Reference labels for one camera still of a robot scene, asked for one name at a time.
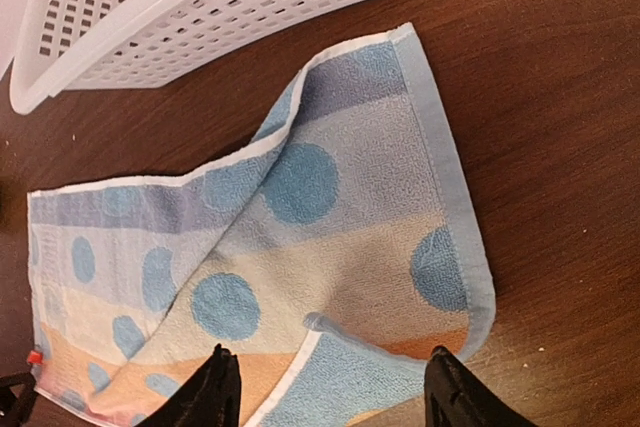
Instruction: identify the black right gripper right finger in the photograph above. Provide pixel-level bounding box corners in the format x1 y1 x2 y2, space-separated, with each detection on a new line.
424 346 535 427

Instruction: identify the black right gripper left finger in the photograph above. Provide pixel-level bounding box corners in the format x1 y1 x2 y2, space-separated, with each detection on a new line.
139 344 242 427

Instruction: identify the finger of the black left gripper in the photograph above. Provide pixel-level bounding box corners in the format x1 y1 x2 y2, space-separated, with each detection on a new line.
0 372 38 427

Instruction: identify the blue patchwork towel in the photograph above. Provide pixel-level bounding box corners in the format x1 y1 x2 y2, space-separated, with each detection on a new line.
28 24 496 426

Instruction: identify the white plastic basket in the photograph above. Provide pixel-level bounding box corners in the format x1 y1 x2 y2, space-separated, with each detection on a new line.
9 0 365 115

